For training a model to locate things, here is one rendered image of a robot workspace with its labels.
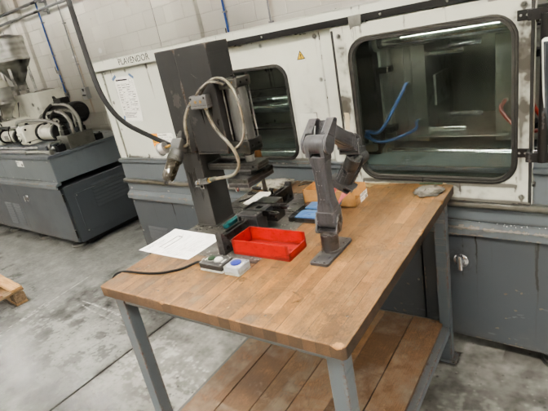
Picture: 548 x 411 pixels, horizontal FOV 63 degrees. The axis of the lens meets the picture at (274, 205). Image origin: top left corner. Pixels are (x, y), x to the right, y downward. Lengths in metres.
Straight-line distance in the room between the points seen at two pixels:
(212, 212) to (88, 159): 2.98
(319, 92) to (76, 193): 3.06
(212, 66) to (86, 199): 3.25
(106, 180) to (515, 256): 3.88
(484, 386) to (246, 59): 1.97
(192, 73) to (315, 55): 0.71
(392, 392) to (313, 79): 1.46
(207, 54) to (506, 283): 1.60
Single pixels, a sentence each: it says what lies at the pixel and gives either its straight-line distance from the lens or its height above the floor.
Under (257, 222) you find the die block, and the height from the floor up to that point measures 0.96.
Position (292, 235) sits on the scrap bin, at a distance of 1.65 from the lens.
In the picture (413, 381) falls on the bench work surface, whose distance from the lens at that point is 2.06.
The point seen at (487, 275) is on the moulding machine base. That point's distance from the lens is 2.27.
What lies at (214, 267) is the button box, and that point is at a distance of 1.59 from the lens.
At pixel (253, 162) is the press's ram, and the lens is 1.77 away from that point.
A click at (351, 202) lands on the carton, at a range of 1.92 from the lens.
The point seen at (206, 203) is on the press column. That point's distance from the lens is 1.97.
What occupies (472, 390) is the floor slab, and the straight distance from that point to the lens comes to 2.36.
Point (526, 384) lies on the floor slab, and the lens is 2.42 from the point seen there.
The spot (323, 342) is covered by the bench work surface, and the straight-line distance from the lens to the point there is 1.18.
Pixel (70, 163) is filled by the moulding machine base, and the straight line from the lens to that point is 4.73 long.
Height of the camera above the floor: 1.63
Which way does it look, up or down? 20 degrees down
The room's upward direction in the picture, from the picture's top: 11 degrees counter-clockwise
